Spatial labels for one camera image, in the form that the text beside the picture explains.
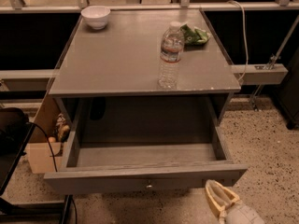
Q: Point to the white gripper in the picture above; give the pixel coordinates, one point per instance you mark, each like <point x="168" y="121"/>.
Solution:
<point x="244" y="215"/>

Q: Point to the grey top drawer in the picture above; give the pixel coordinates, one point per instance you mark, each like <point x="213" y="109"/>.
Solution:
<point x="144" y="143"/>

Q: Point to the grey wooden drawer cabinet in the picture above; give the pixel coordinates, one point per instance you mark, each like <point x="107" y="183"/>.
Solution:
<point x="122" y="63"/>

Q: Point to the dark cabinet at right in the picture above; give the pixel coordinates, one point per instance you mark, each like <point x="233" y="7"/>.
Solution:
<point x="288" y="92"/>

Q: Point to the clear plastic water bottle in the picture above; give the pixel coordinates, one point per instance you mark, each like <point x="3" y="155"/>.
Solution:
<point x="172" y="46"/>

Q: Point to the green chip bag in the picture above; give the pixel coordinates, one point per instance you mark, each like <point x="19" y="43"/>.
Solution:
<point x="194" y="37"/>

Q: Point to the snack items in box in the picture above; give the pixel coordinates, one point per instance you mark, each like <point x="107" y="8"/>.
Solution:
<point x="61" y="130"/>

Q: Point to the cardboard box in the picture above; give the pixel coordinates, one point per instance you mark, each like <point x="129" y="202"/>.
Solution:
<point x="44" y="156"/>

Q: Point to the black chair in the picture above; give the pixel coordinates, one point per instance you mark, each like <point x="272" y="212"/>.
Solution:
<point x="15" y="133"/>

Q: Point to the white ceramic bowl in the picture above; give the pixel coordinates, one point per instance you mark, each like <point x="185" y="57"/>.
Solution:
<point x="96" y="16"/>

